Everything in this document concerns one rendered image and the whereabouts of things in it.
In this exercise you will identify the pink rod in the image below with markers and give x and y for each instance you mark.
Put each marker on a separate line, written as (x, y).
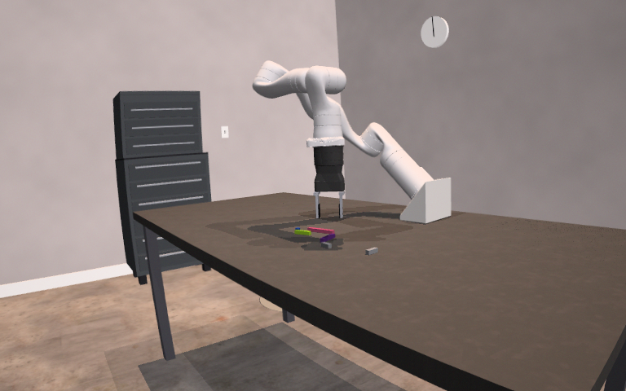
(326, 231)

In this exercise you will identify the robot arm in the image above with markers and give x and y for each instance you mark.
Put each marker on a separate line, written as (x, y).
(273, 81)

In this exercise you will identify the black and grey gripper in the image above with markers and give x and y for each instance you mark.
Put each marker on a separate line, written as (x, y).
(328, 146)

